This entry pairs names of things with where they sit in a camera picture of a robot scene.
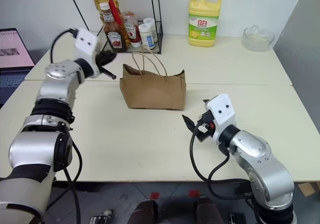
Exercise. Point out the brown paper bag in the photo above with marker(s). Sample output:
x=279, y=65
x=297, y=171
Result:
x=153, y=91

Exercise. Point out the white spice jar blue label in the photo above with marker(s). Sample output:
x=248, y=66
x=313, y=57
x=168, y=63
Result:
x=147, y=37

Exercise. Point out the dark brown rounded shape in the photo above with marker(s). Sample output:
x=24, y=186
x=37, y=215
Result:
x=207, y=210
x=143, y=212

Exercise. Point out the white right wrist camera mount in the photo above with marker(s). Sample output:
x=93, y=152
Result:
x=222, y=113

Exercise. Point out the cardboard piece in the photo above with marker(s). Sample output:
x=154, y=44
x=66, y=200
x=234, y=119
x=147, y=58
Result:
x=307, y=189

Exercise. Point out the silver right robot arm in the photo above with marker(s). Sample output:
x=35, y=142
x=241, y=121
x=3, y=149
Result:
x=262, y=166

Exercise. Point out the open laptop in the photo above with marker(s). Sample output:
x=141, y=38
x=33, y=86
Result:
x=13, y=51

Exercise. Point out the clear glass bowl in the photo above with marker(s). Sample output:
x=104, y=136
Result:
x=258, y=39

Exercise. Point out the yellow detergent bottle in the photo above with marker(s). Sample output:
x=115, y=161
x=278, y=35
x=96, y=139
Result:
x=203, y=23

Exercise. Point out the red cap ketchup bottle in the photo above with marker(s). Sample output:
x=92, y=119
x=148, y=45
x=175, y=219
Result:
x=132, y=31

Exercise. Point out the dark glass ketchup bottle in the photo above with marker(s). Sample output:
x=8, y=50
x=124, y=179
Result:
x=113, y=37

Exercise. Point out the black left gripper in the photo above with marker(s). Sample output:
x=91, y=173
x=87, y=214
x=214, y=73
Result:
x=102, y=59

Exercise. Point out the black box on floor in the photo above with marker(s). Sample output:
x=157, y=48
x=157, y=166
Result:
x=100, y=218
x=237, y=219

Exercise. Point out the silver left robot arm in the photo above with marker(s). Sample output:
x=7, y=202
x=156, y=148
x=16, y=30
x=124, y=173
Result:
x=37, y=146

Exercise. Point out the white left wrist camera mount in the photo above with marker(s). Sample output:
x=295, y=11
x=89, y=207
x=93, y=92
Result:
x=86, y=46

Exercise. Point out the red floor tape square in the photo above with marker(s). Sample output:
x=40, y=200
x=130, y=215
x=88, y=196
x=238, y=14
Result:
x=155, y=195
x=193, y=194

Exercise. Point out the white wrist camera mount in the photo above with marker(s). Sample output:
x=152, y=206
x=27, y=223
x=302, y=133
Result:
x=222, y=113
x=86, y=46

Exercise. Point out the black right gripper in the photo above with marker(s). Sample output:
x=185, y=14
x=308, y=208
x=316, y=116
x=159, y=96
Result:
x=206, y=128

